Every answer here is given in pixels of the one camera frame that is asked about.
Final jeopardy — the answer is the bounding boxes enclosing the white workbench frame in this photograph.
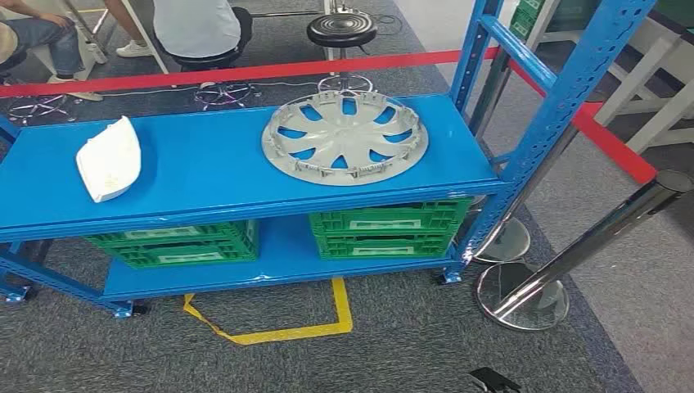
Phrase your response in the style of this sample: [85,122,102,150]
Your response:
[528,0,694,156]

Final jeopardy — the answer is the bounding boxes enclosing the white plastic mirror cover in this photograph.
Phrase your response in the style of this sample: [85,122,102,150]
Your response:
[75,115,142,204]

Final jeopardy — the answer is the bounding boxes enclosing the dark grey metal post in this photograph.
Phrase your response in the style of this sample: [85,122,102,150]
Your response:
[466,49,513,139]

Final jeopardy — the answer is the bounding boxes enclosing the white table frame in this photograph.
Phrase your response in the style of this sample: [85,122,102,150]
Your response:
[59,0,337,77]

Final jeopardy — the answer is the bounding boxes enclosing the person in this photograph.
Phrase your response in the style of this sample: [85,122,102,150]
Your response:
[104,0,155,59]
[0,0,104,102]
[151,0,254,60]

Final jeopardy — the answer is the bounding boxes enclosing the blue metal shelf rack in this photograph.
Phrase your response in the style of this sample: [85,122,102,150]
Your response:
[0,0,657,320]

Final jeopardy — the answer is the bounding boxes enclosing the chrome stanchion post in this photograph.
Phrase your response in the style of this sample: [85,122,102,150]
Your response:
[470,124,580,265]
[475,169,694,332]

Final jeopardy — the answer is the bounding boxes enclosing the silver plastic wheel hubcap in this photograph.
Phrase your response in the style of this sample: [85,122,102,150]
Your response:
[261,89,430,187]

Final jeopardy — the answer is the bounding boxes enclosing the green plastic crate stack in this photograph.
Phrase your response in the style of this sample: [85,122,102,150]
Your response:
[509,0,546,42]

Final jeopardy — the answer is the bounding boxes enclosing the red barrier belt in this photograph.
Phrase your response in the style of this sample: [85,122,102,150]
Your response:
[507,58,658,186]
[0,46,500,99]

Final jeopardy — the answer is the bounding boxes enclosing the black round stool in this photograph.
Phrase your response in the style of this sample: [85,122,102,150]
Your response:
[0,51,77,126]
[172,46,256,110]
[306,11,379,96]

